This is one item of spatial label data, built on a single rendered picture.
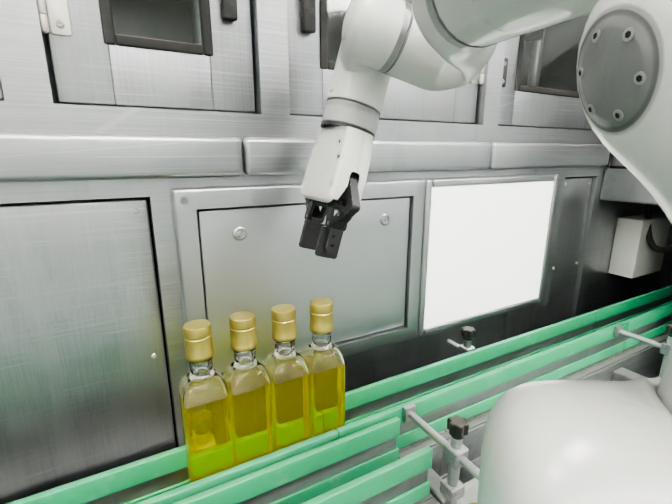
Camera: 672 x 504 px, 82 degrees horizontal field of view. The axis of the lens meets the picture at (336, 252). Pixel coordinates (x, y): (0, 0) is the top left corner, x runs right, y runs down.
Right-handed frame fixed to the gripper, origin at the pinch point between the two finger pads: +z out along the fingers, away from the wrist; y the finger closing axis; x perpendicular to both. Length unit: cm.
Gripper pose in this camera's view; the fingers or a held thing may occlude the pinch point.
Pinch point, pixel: (319, 239)
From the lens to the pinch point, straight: 54.3
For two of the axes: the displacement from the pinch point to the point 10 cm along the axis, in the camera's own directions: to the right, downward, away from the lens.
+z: -2.5, 9.6, 1.1
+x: 8.5, 1.7, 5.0
